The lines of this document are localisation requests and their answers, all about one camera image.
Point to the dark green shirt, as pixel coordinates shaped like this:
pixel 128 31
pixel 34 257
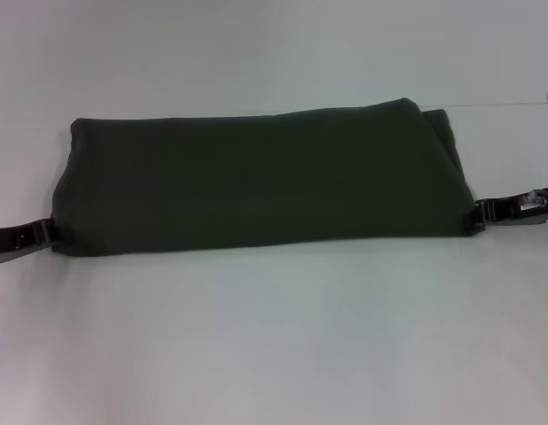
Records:
pixel 256 177

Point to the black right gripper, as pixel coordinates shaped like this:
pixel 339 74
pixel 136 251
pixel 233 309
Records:
pixel 534 206

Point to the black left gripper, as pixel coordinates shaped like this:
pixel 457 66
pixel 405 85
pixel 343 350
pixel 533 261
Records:
pixel 3 248

